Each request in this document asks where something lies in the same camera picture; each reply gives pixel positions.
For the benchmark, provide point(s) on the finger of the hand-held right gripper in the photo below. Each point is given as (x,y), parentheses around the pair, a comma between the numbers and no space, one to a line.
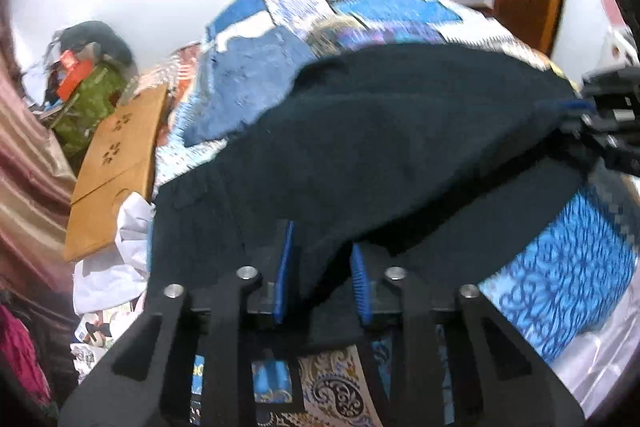
(575,107)
(607,147)

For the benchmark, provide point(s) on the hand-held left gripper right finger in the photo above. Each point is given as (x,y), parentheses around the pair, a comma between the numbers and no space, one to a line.
(360,282)

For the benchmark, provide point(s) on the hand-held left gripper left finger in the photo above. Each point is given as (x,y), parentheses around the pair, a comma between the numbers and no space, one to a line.
(285,272)

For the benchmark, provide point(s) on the black pants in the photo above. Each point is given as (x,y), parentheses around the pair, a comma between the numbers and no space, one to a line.
(400,132)

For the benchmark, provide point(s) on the blue patchwork blanket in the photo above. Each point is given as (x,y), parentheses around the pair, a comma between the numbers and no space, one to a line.
(560,267)

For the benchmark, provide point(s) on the white crumpled cloth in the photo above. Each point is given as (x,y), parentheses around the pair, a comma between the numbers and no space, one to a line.
(115,257)

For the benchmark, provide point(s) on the blue denim jeans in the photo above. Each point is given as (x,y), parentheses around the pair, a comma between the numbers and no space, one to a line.
(250,82)

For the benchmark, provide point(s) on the scattered paper clutter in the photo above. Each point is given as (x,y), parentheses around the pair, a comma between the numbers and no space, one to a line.
(100,332)

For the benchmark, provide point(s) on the wooden lap board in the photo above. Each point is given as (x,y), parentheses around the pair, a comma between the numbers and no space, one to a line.
(115,167)

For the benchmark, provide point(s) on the white satin sheet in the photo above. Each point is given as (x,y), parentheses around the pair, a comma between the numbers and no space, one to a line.
(600,357)

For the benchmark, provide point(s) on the orange striped bed sheet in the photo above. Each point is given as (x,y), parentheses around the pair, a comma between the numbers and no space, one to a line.
(175,72)

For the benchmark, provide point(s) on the striped brown curtain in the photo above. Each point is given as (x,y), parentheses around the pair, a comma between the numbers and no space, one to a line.
(25,187)

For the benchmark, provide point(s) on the pink cloth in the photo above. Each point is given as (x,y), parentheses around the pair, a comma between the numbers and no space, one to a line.
(20,347)

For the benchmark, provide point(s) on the orange red box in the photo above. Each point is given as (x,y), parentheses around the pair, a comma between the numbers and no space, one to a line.
(74,74)

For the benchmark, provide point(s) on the grey plush toy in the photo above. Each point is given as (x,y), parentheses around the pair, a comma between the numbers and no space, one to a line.
(100,38)

